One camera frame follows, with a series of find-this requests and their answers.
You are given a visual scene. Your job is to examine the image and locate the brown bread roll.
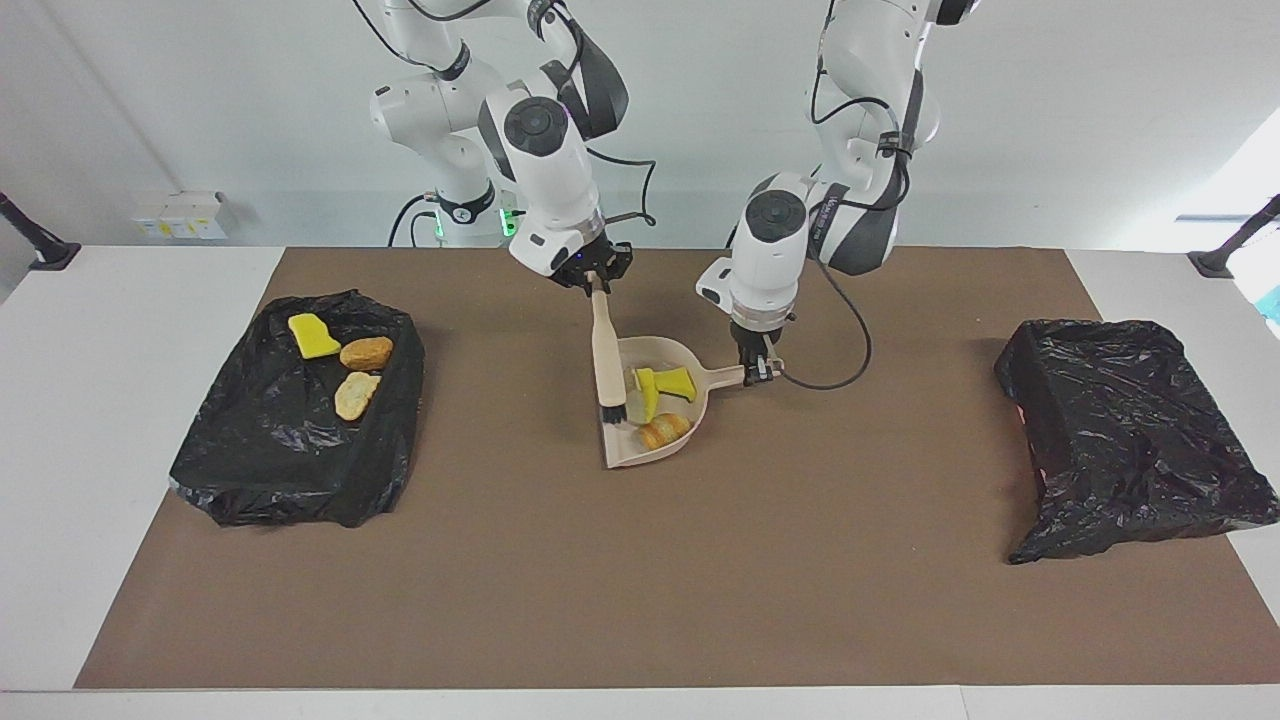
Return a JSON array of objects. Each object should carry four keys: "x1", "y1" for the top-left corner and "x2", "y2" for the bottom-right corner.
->
[{"x1": 340, "y1": 337, "x2": 395, "y2": 371}]

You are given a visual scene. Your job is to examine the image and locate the brown table mat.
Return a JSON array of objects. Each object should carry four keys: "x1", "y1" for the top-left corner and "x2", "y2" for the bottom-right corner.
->
[{"x1": 75, "y1": 247, "x2": 1280, "y2": 689}]

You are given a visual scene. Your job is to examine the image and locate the black base cable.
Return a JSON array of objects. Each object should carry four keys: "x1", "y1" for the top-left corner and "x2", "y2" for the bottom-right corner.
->
[{"x1": 388, "y1": 193, "x2": 441, "y2": 248}]

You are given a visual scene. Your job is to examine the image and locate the beige brush black bristles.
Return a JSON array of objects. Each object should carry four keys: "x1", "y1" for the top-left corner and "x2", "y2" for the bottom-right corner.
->
[{"x1": 591, "y1": 288, "x2": 629, "y2": 428}]

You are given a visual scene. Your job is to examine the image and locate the black trash bag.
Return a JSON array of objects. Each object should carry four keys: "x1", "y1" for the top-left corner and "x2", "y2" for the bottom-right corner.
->
[
  {"x1": 994, "y1": 319, "x2": 1280, "y2": 566},
  {"x1": 168, "y1": 290, "x2": 426, "y2": 529}
]

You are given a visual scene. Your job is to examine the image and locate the right black trash bag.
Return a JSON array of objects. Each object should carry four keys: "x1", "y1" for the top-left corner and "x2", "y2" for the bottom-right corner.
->
[{"x1": 168, "y1": 290, "x2": 426, "y2": 529}]

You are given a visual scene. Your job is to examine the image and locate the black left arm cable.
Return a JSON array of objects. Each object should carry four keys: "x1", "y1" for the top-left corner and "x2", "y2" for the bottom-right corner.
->
[{"x1": 780, "y1": 60, "x2": 874, "y2": 391}]

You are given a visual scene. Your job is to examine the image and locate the croissant shaped bread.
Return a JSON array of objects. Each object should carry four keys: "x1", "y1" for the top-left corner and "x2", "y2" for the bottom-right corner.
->
[{"x1": 334, "y1": 371, "x2": 382, "y2": 422}]

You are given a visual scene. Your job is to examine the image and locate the white wall socket box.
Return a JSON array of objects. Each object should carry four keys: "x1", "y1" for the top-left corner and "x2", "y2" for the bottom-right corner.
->
[{"x1": 132, "y1": 192, "x2": 229, "y2": 241}]

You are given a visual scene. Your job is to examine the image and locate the pale crusty bread piece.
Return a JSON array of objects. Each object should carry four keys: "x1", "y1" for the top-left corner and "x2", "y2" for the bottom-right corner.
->
[{"x1": 640, "y1": 412, "x2": 693, "y2": 451}]

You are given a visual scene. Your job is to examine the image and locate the left black trash bag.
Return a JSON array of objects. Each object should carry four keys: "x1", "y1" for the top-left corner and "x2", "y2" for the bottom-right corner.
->
[{"x1": 994, "y1": 319, "x2": 1280, "y2": 566}]

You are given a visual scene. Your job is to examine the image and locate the beige plastic dustpan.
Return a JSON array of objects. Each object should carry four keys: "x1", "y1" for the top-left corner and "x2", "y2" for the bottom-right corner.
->
[{"x1": 600, "y1": 335, "x2": 748, "y2": 469}]

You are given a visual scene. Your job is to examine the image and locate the black clamp stand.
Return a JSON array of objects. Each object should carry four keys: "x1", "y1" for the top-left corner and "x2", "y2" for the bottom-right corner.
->
[
  {"x1": 1188, "y1": 195, "x2": 1280, "y2": 279},
  {"x1": 0, "y1": 192, "x2": 81, "y2": 271}
]

